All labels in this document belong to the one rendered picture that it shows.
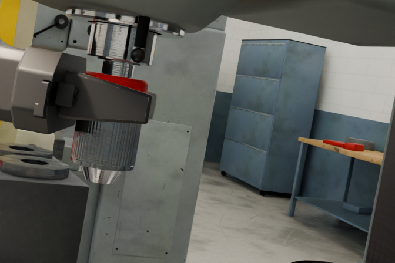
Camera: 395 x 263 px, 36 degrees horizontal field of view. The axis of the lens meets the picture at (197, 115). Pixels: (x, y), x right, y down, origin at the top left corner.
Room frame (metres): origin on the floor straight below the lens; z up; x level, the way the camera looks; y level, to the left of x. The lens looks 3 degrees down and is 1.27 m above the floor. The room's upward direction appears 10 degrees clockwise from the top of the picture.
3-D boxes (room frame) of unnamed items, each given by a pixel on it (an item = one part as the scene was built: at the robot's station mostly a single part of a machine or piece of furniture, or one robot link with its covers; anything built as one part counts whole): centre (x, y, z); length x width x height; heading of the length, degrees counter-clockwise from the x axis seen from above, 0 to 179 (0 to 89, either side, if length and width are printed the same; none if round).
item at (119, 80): (0.44, 0.06, 1.26); 0.05 x 0.05 x 0.01
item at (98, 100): (0.41, 0.06, 1.25); 0.06 x 0.02 x 0.03; 91
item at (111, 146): (0.44, 0.06, 1.23); 0.05 x 0.05 x 0.06
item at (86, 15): (0.44, 0.06, 1.31); 0.09 x 0.09 x 0.01
